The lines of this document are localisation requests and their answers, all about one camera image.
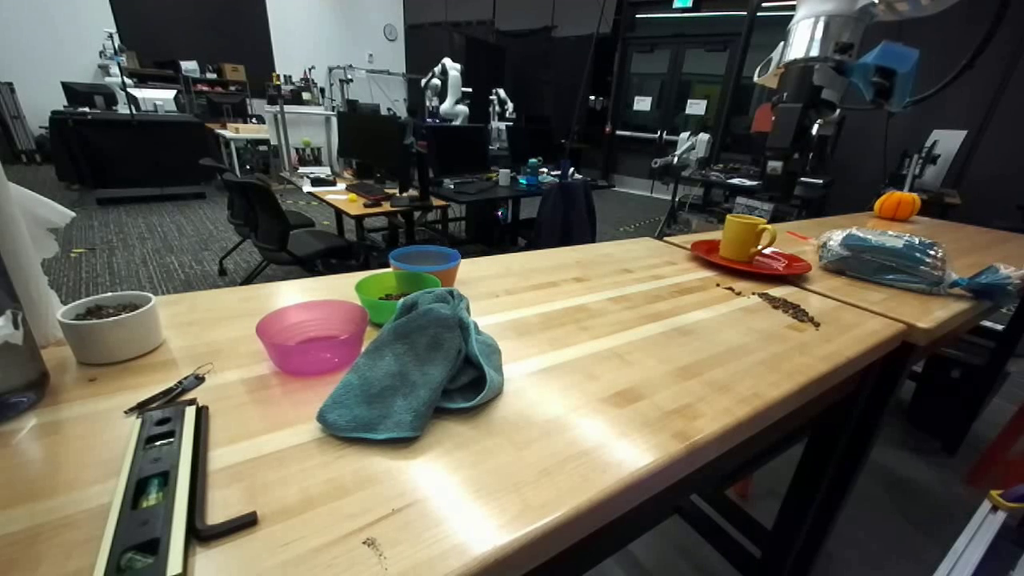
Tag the blue plastic bowl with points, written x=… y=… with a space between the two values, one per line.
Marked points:
x=425 y=258

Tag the black computer monitor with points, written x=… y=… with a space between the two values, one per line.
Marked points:
x=372 y=143

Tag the green bowl with cereal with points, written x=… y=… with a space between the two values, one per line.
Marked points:
x=386 y=288

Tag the pink translucent plastic bowl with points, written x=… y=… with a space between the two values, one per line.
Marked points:
x=311 y=337

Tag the teal microfiber cloth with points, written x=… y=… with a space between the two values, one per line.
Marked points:
x=432 y=356

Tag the black hex key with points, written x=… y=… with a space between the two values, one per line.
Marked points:
x=202 y=527

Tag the black pliers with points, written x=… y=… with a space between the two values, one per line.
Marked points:
x=177 y=392

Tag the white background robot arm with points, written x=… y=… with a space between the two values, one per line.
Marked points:
x=443 y=92

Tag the yellow mug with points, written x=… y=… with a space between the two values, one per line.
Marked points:
x=743 y=238

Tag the red plate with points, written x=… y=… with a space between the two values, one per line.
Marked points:
x=762 y=265

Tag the small orange pumpkin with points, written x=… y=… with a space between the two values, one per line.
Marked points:
x=896 y=206

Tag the white ceramic bowl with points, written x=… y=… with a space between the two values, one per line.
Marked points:
x=111 y=326

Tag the orange plastic bowl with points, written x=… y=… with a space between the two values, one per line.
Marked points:
x=445 y=275

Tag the black office chair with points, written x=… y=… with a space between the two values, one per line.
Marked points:
x=256 y=210

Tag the black and yellow spirit level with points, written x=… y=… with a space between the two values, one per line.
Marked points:
x=149 y=520

